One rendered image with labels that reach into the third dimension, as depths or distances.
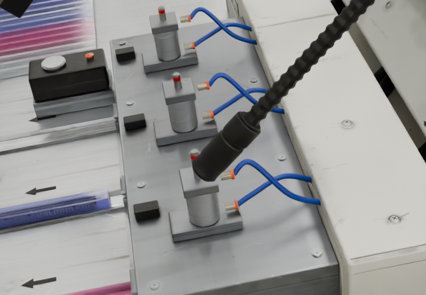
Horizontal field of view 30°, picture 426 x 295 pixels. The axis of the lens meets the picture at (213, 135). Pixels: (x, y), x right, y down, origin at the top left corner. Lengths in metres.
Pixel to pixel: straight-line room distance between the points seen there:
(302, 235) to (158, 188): 0.12
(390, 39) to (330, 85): 0.07
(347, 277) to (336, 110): 0.16
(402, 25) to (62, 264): 0.34
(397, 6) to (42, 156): 0.35
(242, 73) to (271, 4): 0.09
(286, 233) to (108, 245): 0.17
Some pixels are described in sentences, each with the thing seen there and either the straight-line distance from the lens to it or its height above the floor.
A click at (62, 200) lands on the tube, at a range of 0.69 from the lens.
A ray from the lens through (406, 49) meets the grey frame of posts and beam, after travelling 0.67.
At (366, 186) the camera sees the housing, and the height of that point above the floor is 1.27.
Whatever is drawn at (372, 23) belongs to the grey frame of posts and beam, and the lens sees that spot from 0.72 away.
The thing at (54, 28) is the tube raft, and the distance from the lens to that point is 0.94.
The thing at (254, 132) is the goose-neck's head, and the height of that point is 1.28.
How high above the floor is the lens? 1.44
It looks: 23 degrees down
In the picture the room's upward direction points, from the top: 43 degrees clockwise
